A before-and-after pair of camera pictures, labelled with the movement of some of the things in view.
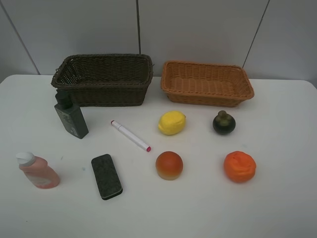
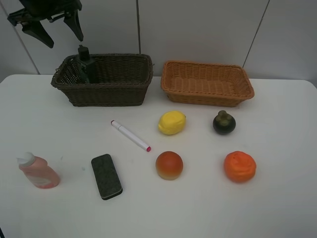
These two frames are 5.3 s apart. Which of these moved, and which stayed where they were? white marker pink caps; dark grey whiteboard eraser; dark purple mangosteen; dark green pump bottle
Moved: dark green pump bottle
Stayed: white marker pink caps; dark purple mangosteen; dark grey whiteboard eraser
